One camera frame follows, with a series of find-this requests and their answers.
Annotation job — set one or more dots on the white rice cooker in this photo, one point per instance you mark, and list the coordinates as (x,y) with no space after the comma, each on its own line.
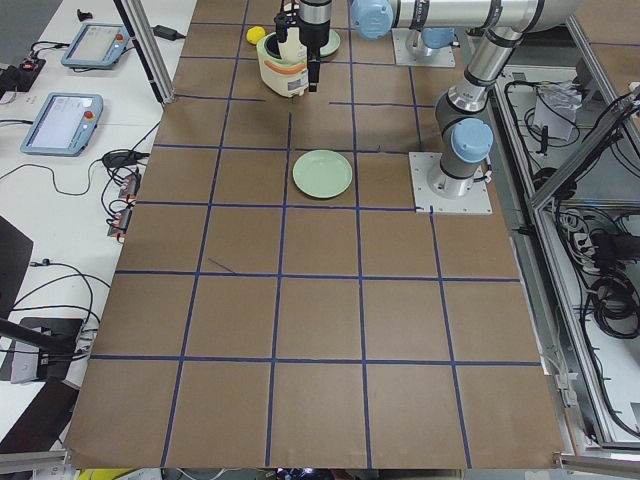
(283,65)

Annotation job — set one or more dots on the black power adapter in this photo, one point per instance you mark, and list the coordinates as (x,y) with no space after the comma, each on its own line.
(167,33)

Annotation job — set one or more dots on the teach pendant far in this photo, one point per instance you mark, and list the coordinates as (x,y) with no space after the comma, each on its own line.
(96,46)

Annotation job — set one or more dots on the yellow toy bell pepper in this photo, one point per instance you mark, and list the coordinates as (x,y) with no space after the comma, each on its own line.
(255,34)

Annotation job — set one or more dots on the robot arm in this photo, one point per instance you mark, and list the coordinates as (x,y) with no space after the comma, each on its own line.
(467,140)

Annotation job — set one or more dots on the green plate near arm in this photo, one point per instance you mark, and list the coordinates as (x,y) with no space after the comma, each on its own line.
(322,174)
(332,46)

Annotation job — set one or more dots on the teach pendant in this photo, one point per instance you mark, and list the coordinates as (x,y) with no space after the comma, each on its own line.
(96,46)
(64,125)

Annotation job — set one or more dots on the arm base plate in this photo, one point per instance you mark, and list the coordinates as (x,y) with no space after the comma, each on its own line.
(430,47)
(435,192)

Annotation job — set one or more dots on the teach pendant near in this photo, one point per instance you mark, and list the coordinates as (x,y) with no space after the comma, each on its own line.
(64,125)

